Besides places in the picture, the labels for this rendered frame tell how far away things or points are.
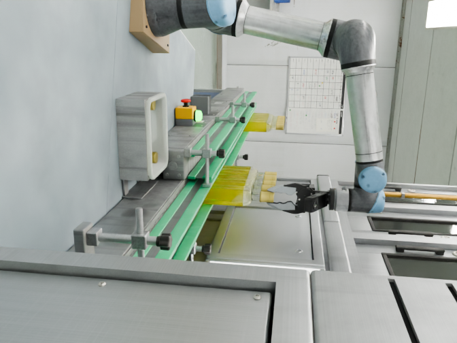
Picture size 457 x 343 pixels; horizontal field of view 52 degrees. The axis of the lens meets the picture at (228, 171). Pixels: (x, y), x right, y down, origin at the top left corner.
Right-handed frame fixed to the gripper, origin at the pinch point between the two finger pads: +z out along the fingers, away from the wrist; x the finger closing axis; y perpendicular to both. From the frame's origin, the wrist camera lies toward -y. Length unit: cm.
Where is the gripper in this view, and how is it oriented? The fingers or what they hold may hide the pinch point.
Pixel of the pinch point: (271, 197)
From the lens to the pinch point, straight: 150.6
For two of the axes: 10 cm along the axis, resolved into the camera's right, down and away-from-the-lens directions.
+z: -9.9, -0.5, 1.3
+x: 0.2, -9.8, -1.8
